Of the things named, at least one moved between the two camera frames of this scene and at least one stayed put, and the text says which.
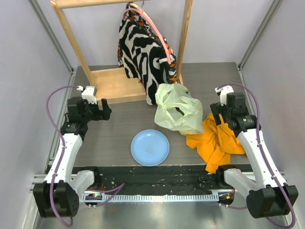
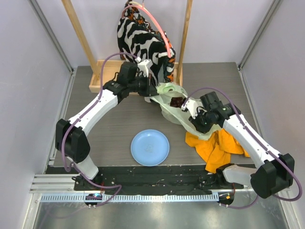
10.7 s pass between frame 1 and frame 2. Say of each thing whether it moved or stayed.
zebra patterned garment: stayed
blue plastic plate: stayed
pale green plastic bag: moved
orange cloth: stayed
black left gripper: moved
